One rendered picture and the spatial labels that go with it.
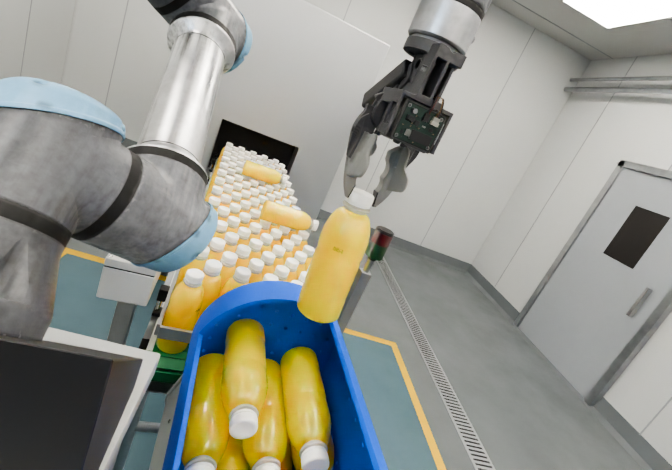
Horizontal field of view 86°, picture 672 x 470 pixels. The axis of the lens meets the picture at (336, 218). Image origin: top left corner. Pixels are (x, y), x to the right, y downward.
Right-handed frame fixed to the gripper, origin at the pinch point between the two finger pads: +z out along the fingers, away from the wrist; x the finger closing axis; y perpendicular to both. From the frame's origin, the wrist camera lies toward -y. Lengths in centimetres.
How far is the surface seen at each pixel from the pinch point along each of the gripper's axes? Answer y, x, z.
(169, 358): -23, -17, 56
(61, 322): -133, -68, 145
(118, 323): -35, -30, 58
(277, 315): -10.1, -1.2, 29.9
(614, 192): -245, 367, -42
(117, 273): -27, -32, 39
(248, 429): 10.3, -5.2, 34.7
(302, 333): -10.1, 5.0, 32.8
